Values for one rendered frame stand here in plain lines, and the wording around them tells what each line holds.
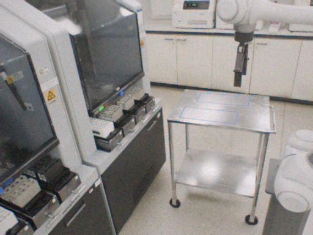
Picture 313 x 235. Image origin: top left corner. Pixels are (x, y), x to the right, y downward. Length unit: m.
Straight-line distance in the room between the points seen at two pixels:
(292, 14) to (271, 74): 2.61
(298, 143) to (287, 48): 2.26
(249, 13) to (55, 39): 0.80
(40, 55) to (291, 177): 1.10
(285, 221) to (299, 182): 0.48
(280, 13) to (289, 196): 0.64
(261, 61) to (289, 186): 2.53
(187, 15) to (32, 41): 2.62
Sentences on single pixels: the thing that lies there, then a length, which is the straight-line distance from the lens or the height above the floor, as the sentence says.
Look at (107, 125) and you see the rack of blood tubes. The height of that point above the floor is 0.86.
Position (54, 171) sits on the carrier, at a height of 0.85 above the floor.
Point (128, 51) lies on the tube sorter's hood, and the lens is 1.69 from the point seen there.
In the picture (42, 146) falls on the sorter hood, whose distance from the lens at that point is 1.24.
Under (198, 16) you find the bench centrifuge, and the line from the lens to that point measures 3.48.
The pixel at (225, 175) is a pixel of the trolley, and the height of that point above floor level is 0.28.
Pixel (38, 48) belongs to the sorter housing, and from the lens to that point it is 1.18.
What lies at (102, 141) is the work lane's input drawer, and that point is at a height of 0.80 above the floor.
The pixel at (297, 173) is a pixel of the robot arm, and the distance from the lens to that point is 1.09.
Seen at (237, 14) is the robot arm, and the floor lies 1.51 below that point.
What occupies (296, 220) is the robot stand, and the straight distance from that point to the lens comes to 1.52.
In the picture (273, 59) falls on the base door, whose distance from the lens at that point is 3.45.
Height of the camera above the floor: 1.65
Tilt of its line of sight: 30 degrees down
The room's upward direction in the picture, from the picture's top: 5 degrees counter-clockwise
